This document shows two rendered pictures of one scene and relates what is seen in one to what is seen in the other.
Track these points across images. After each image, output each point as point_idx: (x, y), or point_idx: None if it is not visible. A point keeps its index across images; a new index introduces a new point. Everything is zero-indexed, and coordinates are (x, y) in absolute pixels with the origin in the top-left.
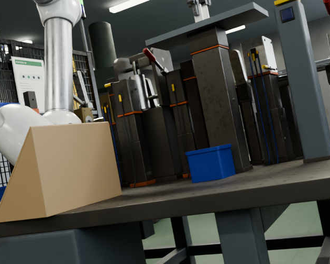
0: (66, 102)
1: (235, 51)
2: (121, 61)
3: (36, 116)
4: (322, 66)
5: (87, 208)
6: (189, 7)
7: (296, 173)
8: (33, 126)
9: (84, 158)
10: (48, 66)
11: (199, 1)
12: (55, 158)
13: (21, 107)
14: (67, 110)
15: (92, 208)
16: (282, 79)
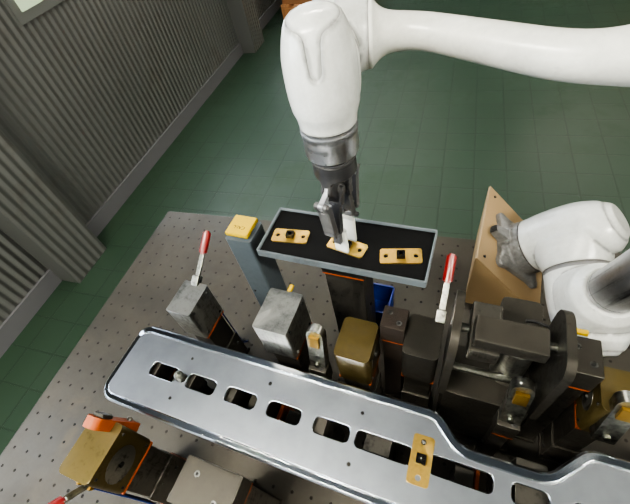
0: (595, 276)
1: (311, 324)
2: (563, 325)
3: (549, 218)
4: (185, 404)
5: (456, 247)
6: (358, 214)
7: None
8: (489, 188)
9: (476, 244)
10: None
11: (342, 222)
12: (481, 219)
13: (572, 208)
14: (588, 281)
15: (448, 243)
16: (241, 451)
